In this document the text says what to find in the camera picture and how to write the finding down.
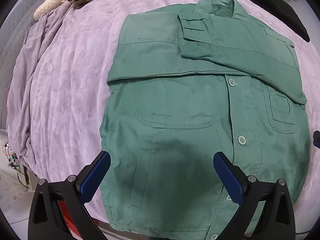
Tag green work jacket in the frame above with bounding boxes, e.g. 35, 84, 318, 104
100, 0, 310, 239

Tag black garment on bed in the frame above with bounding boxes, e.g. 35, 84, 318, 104
250, 0, 310, 42

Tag lilac plush bed blanket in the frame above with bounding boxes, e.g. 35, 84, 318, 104
6, 0, 320, 227

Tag wires on floor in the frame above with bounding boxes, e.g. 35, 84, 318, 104
2, 139, 28, 186

